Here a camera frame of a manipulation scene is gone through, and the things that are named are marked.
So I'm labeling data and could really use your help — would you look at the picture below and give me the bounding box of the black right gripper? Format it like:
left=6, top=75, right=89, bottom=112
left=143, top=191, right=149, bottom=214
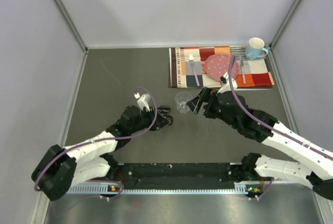
left=187, top=86, right=239, bottom=130

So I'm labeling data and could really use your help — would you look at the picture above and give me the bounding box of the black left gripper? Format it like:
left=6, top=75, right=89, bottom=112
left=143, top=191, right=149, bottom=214
left=129, top=106, right=171, bottom=134

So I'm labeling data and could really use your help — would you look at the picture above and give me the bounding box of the black marbled earbud charging case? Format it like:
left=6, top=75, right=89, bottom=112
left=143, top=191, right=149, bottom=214
left=158, top=105, right=171, bottom=114

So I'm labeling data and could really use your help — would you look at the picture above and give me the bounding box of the glossy black gold-striped earbud case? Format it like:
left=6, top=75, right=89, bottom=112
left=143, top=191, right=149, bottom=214
left=163, top=114, right=174, bottom=126

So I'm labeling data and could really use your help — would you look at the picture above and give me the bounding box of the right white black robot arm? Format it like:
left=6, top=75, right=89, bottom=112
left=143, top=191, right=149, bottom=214
left=186, top=88, right=332, bottom=200

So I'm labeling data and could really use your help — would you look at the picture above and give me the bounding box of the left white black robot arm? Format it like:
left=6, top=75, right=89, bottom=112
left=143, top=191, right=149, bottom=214
left=31, top=105, right=173, bottom=201

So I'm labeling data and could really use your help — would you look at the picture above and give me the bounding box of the clear plastic cup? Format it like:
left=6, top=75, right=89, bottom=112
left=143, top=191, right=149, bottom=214
left=175, top=92, right=193, bottom=114

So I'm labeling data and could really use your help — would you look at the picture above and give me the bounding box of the colourful patchwork placemat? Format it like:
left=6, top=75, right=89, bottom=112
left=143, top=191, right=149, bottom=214
left=169, top=46, right=275, bottom=90

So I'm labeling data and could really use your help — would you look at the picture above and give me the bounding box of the pink polka-dot plate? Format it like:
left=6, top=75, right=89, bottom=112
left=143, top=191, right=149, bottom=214
left=204, top=54, right=231, bottom=82

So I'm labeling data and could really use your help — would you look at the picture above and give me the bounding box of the light blue mug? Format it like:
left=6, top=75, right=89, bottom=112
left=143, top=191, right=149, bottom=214
left=246, top=38, right=268, bottom=60

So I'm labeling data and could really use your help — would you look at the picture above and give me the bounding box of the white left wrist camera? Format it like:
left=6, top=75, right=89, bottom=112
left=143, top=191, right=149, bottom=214
left=134, top=92, right=151, bottom=111

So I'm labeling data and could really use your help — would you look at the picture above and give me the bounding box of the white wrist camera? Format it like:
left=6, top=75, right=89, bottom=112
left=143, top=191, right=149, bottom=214
left=218, top=72, right=238, bottom=94
left=134, top=92, right=151, bottom=111

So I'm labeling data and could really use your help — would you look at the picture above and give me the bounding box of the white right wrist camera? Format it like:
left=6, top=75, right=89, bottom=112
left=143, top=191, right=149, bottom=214
left=218, top=72, right=238, bottom=94

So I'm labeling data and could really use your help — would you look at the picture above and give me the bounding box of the pink-handled metal fork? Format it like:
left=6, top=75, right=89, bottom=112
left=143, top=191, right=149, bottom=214
left=188, top=54, right=200, bottom=86

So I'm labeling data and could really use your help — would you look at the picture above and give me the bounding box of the pink-handled metal knife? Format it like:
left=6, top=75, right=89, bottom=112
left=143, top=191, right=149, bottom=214
left=238, top=53, right=246, bottom=84

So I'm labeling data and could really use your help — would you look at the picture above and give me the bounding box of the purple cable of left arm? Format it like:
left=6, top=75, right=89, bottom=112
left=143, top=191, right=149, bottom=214
left=33, top=86, right=158, bottom=201

